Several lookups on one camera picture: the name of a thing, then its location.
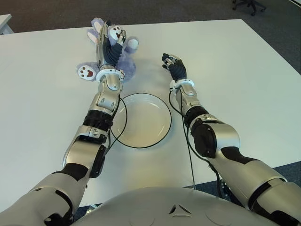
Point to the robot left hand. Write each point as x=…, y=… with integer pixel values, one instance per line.
x=109, y=53

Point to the black office chair base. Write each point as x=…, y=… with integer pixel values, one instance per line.
x=249, y=5

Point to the white plate black rim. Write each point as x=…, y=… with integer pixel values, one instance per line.
x=147, y=121

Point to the purple plush bunny doll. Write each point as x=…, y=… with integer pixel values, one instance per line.
x=128, y=63

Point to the silver robot torso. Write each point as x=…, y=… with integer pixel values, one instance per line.
x=164, y=207

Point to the robot left arm silver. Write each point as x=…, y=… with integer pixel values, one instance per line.
x=82, y=150

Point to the robot right arm silver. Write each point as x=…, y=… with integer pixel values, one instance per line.
x=225, y=141

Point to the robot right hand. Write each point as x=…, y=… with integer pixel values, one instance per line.
x=178, y=70

